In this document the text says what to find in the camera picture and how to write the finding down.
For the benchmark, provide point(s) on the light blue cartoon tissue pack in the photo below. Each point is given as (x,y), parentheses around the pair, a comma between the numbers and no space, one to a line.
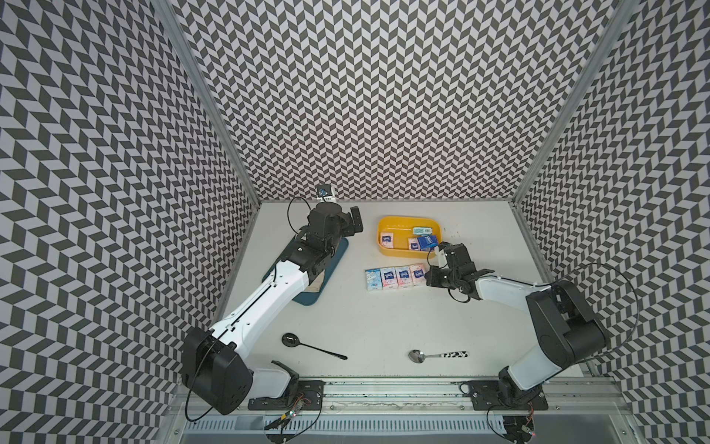
(373,279)

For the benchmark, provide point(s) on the mint green tissue pack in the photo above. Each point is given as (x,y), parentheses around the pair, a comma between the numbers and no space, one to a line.
(422,231)

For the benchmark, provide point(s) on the beige linen cloth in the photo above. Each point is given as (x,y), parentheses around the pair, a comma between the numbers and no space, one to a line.
(318,283)

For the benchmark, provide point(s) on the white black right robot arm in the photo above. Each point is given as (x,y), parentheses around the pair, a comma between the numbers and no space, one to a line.
(566,327)

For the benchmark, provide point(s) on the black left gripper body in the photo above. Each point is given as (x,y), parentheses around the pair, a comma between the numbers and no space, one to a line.
(335,240)

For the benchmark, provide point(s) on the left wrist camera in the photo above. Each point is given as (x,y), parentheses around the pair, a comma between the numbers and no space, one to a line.
(326,193)

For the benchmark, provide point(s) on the black plastic spoon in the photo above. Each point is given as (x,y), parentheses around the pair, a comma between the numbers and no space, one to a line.
(291,340)

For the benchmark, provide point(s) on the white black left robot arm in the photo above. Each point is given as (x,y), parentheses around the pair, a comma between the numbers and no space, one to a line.
(214,360)

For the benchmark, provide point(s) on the teal plastic tray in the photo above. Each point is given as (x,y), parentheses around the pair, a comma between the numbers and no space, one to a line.
(333,266)

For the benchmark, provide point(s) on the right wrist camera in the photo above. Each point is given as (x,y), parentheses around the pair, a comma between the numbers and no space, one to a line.
(441,258)

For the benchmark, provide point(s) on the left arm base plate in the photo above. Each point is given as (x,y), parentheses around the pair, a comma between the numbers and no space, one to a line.
(308,392)

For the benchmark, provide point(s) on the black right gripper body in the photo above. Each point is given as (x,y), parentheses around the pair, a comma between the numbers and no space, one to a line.
(443,277)

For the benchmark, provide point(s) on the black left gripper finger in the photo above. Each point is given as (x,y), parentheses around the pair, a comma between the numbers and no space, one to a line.
(355,220)
(345,224)

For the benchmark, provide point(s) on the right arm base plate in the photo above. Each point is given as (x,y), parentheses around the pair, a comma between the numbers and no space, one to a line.
(490,393)

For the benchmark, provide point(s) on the metal spoon patterned handle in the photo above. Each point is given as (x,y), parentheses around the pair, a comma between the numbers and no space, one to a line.
(418,357)

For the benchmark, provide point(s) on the aluminium front rail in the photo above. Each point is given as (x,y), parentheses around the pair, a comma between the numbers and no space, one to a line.
(456,395)

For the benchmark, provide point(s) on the yellow plastic storage box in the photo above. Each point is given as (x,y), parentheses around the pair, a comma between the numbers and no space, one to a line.
(400,229)

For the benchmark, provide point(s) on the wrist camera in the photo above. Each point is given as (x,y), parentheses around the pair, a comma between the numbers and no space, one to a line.
(441,258)
(326,193)

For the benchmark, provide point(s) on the dark blue Tempo tissue pack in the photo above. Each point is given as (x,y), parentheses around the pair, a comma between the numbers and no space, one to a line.
(427,242)

